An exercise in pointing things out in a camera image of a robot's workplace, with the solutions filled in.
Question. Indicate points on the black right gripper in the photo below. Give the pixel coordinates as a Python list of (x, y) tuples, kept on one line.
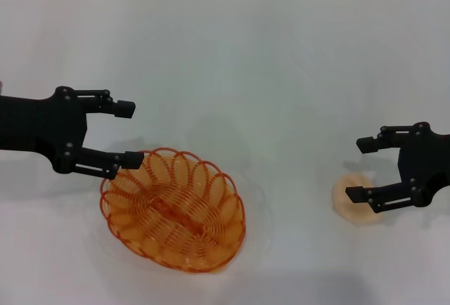
[(422, 164)]

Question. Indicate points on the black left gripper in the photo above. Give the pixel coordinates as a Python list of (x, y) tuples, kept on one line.
[(38, 126)]

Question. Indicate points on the pale round bread bun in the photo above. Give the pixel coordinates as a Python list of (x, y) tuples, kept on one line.
[(342, 192)]

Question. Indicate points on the orange woven plastic basket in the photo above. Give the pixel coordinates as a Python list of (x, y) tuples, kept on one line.
[(175, 210)]

